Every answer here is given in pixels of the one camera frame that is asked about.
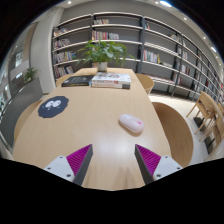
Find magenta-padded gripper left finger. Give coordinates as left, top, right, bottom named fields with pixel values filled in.
left=43, top=143, right=94, bottom=187

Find white illustrated-cover book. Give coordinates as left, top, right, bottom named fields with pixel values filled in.
left=91, top=71, right=132, bottom=85

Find pink computer mouse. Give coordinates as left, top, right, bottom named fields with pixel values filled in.
left=118, top=113, right=145, bottom=134

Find small green floor plant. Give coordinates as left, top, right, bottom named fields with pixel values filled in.
left=23, top=67, right=40, bottom=84

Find dark cloud-shaped mouse pad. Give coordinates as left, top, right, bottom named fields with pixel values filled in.
left=37, top=95, right=70, bottom=119

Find grey bookshelf unit with books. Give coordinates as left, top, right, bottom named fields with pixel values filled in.
left=51, top=11, right=224, bottom=105

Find black hardcover book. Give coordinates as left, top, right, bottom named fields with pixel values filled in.
left=61, top=75, right=95, bottom=88

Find book with red-lettered spine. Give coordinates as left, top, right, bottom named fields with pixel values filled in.
left=90, top=81, right=131, bottom=90

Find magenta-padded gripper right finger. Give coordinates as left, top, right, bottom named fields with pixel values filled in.
left=134, top=144, right=184, bottom=185

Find slatted light wooden chairs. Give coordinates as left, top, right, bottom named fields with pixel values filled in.
left=185, top=90, right=224, bottom=162

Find potted green plant, white pot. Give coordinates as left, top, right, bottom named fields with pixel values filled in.
left=76, top=39, right=136, bottom=73

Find recessed ceiling lights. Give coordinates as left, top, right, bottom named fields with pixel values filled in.
left=66, top=0, right=218, bottom=54

